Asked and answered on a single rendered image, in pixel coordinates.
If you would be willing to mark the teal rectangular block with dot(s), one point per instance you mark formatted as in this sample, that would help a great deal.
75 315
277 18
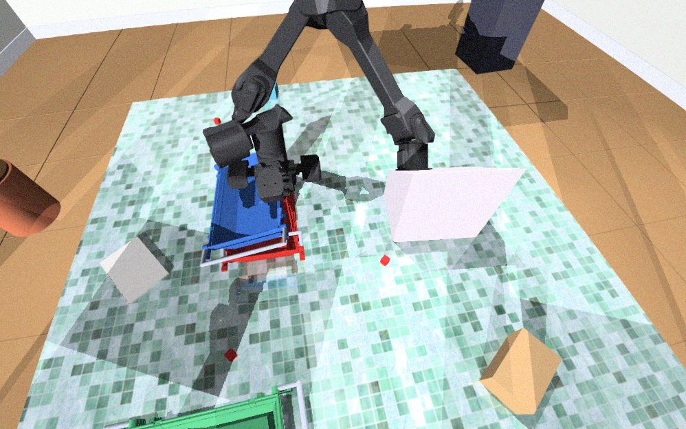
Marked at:
274 94

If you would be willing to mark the red plastic tray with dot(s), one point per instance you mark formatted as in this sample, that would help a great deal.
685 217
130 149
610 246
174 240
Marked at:
290 248

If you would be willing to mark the white flat square panel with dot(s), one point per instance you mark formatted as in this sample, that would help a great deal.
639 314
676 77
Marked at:
133 269

